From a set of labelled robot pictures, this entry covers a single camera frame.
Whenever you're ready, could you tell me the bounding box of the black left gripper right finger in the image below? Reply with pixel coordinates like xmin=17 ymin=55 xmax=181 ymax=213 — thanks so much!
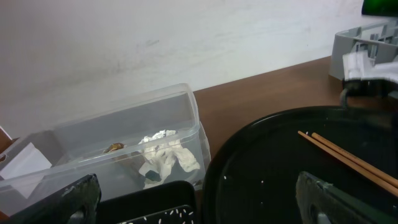
xmin=295 ymin=172 xmax=397 ymax=224

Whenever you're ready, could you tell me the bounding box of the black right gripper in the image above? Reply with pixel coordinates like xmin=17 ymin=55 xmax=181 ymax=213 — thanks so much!
xmin=340 ymin=79 xmax=397 ymax=108

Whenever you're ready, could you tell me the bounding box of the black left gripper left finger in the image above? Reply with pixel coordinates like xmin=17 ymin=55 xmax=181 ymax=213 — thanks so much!
xmin=3 ymin=174 xmax=101 ymax=224

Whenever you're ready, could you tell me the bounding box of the gold snack wrapper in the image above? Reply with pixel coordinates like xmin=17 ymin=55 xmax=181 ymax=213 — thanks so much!
xmin=103 ymin=142 xmax=125 ymax=154

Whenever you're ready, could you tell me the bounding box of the white tissue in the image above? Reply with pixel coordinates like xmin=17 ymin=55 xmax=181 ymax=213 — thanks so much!
xmin=137 ymin=129 xmax=205 ymax=190

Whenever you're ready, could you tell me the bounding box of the grey dishwasher rack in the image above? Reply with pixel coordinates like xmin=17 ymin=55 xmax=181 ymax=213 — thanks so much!
xmin=329 ymin=19 xmax=397 ymax=80

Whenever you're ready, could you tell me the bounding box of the round black tray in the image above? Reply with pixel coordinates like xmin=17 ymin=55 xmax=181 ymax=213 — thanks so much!
xmin=203 ymin=106 xmax=397 ymax=223

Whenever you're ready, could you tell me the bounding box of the black rectangular tray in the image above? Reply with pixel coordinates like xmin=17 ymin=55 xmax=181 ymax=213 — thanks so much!
xmin=96 ymin=180 xmax=199 ymax=224

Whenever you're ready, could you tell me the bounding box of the clear plastic bin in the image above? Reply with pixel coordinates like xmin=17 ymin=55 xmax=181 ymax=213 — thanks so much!
xmin=1 ymin=83 xmax=211 ymax=216

